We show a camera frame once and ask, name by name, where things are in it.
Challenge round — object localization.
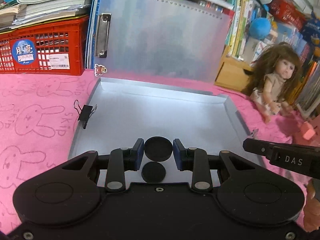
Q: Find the wooden drawer shelf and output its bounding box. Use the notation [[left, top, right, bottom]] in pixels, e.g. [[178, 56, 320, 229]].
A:
[[214, 46, 253, 92]]

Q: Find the row of upright books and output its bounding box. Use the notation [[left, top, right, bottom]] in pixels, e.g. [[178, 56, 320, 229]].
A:
[[100, 0, 320, 120]]

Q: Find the blue cardboard box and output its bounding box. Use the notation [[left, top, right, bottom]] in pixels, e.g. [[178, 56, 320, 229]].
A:
[[301, 11, 320, 48]]

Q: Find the person's right hand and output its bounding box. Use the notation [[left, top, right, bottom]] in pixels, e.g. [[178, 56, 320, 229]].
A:
[[303, 180, 320, 232]]

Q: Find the stack of books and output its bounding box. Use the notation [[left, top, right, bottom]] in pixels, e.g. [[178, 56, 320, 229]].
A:
[[1, 0, 92, 32]]

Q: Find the translucent plastic clipboard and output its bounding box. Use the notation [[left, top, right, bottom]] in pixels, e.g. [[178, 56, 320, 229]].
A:
[[88, 0, 231, 82]]

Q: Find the red plastic crate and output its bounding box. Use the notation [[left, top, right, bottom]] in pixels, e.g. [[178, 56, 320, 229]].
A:
[[1, 16, 89, 76]]

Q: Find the brown haired baby doll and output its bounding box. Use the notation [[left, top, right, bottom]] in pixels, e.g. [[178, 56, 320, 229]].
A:
[[241, 42, 301, 124]]

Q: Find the black round puck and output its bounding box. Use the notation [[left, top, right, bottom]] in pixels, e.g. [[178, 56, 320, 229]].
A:
[[141, 161, 166, 183], [144, 137, 172, 162]]

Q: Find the pink bunny blanket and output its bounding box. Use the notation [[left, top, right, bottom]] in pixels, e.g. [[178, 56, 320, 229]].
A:
[[1, 73, 319, 239]]

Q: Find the white shallow cardboard box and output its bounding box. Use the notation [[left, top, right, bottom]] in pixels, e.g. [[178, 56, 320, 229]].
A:
[[68, 77, 266, 188]]

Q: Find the black binder clip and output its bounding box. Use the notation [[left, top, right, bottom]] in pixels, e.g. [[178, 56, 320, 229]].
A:
[[73, 100, 97, 129]]

